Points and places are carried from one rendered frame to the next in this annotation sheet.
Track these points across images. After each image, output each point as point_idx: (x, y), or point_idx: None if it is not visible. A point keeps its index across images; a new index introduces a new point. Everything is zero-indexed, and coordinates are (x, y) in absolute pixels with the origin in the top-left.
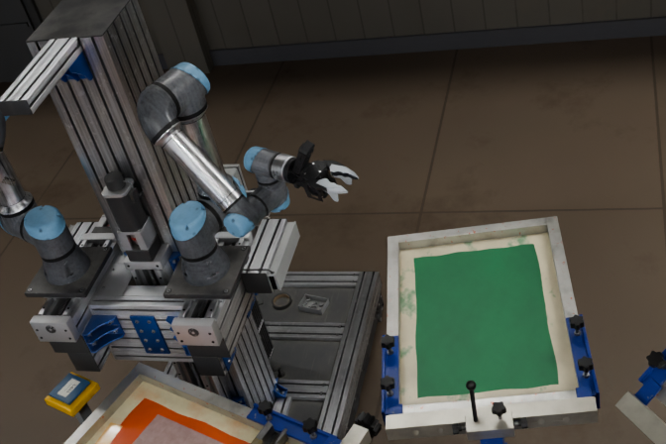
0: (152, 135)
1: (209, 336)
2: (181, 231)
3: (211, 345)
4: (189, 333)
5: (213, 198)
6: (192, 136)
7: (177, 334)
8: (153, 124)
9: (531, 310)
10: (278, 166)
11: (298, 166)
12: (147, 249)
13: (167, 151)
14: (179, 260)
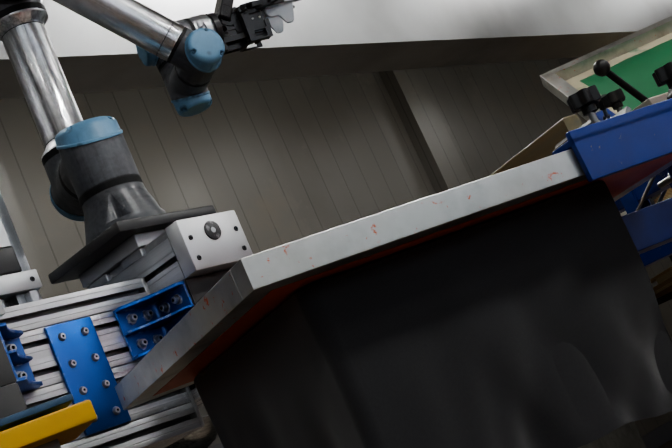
0: None
1: (236, 235)
2: (105, 120)
3: (243, 257)
4: (208, 232)
5: (159, 22)
6: (45, 41)
7: (190, 241)
8: None
9: None
10: (199, 15)
11: (229, 0)
12: (9, 243)
13: None
14: (68, 259)
